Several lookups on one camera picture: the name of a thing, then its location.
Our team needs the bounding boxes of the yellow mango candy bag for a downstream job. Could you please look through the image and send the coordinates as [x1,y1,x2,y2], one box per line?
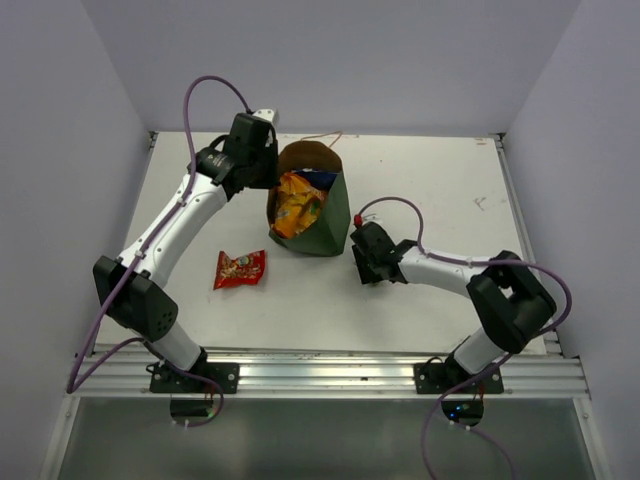
[271,173,326,239]

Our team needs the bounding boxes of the blue Doritos chip bag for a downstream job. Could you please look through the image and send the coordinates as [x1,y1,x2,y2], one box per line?
[293,169,338,191]

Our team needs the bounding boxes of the green paper bag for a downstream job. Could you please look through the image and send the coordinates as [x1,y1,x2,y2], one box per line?
[266,131,351,257]

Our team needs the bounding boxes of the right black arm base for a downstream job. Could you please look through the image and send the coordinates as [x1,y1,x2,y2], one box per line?
[413,357,505,395]

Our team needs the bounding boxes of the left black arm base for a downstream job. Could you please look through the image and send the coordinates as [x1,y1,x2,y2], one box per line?
[146,362,240,394]

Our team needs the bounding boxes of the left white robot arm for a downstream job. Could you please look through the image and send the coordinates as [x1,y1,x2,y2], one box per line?
[93,109,278,393]

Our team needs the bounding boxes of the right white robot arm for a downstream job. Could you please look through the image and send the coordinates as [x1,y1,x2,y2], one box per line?
[351,222,557,393]

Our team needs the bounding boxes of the red snack packet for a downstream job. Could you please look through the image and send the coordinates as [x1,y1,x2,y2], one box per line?
[213,250,267,290]

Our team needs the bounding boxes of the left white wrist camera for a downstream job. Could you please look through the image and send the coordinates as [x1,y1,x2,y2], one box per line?
[252,108,279,147]

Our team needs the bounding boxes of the aluminium front rail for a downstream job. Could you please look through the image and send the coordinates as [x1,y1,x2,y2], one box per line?
[75,345,590,400]

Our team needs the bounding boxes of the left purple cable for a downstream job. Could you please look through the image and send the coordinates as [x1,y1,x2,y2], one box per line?
[65,75,266,429]

